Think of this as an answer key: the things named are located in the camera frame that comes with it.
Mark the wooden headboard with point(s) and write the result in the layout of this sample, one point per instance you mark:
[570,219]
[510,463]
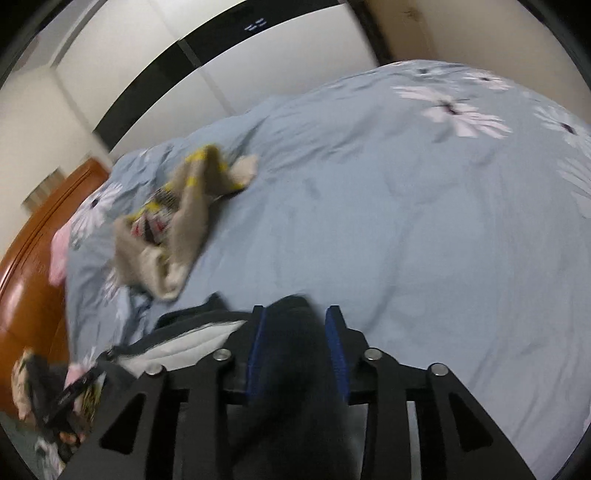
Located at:
[32,286]

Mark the blue floral duvet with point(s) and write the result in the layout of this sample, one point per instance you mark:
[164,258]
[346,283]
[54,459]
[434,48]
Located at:
[392,207]

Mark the black hooded jacket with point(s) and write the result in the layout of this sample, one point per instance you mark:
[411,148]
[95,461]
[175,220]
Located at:
[295,350]

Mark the white black wardrobe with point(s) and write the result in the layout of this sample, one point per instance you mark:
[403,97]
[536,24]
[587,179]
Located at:
[152,69]

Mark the printed beige folded cloth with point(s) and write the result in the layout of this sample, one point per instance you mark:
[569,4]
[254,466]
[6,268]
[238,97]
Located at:
[25,383]

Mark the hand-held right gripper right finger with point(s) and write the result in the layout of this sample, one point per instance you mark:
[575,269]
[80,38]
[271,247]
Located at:
[337,355]

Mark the beige yellow knit sweater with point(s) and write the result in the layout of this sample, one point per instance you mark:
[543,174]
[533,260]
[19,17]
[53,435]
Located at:
[184,240]

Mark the pink pillow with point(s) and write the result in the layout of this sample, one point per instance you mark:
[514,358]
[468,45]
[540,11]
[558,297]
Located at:
[60,254]

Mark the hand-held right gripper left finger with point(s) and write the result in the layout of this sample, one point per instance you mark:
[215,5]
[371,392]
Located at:
[256,360]

